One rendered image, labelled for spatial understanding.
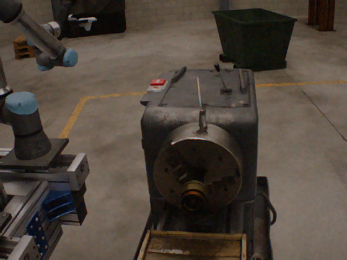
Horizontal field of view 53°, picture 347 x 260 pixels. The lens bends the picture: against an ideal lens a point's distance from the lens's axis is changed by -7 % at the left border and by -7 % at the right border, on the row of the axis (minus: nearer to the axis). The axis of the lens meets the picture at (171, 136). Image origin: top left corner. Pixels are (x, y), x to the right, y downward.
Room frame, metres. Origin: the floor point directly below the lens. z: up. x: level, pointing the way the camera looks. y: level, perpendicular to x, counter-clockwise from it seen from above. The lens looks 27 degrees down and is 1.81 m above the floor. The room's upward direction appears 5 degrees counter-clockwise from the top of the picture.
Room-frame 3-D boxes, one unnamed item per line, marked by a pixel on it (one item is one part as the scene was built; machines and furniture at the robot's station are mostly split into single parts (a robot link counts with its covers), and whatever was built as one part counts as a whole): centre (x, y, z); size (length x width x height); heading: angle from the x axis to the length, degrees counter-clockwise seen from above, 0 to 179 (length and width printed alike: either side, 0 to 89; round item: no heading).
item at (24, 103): (1.26, 0.55, 1.33); 0.13 x 0.12 x 0.14; 59
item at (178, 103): (1.55, -0.15, 1.06); 0.59 x 0.48 x 0.39; 168
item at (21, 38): (8.75, 3.02, 0.22); 1.25 x 0.86 x 0.44; 1
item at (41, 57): (1.55, 0.51, 1.46); 0.11 x 0.08 x 0.11; 59
